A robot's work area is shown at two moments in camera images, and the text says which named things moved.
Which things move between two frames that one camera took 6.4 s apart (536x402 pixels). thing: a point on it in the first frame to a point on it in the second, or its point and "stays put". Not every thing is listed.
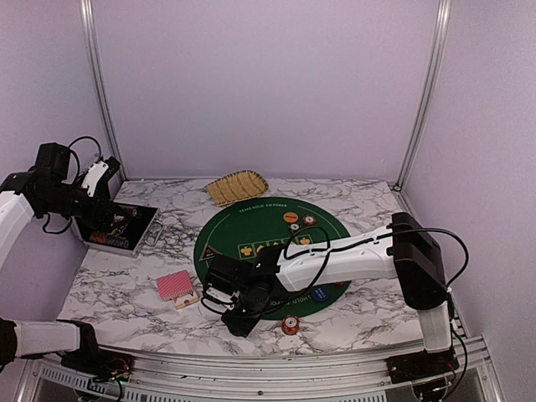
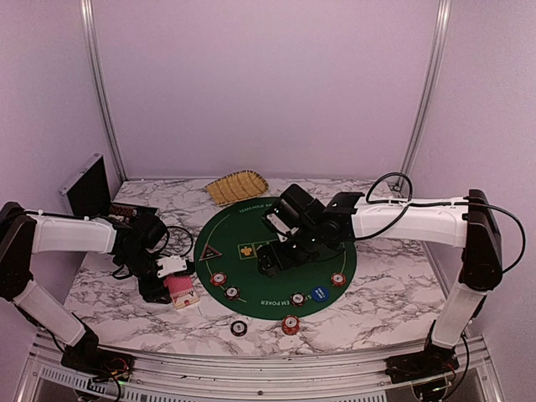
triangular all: (208, 253) stays put
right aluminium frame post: (443, 20) stays put
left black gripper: (92, 222) to (152, 291)
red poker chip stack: (291, 324) stays put
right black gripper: (239, 327) to (284, 261)
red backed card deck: (174, 285) stays put
